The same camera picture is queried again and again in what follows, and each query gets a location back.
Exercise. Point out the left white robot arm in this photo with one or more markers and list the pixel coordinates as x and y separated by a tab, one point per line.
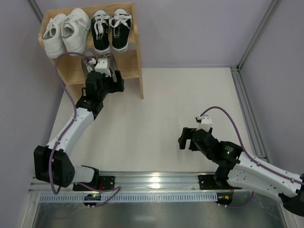
52	162

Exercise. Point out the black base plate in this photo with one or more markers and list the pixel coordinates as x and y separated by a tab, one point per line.
98	183
207	182

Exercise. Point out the right aluminium frame rail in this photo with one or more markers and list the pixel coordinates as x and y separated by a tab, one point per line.
257	145

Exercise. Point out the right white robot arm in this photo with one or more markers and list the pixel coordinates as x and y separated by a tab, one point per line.
238	170

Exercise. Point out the corner aluminium post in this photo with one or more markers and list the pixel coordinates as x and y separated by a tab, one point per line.
259	31
36	10

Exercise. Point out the left corner aluminium post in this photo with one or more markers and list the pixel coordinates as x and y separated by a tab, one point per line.
36	10

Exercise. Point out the grey canvas sneaker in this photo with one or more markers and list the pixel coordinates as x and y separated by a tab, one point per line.
84	62
112	61

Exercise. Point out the grey slotted cable duct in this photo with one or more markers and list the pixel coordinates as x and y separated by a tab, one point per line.
124	197

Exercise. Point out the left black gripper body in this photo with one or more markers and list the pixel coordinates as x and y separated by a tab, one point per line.
116	80

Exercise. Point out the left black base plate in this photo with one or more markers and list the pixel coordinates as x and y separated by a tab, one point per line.
98	183

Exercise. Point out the right corner aluminium post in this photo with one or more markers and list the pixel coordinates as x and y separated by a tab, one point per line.
259	31

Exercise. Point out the black canvas sneaker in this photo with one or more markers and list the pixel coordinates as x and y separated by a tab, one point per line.
121	24
100	31

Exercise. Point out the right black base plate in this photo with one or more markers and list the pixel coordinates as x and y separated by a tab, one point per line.
207	182

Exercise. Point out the aluminium mounting rail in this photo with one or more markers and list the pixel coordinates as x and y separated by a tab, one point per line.
152	182

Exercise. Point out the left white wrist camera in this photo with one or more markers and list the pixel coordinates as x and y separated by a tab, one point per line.
101	65

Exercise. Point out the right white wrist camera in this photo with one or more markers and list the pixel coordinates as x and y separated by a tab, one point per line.
204	121

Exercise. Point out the white sneaker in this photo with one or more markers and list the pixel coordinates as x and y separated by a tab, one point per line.
52	38
75	29

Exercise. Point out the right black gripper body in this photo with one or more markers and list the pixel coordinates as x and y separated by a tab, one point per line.
190	139

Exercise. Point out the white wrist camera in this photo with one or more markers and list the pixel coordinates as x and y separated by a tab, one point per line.
101	65
204	121

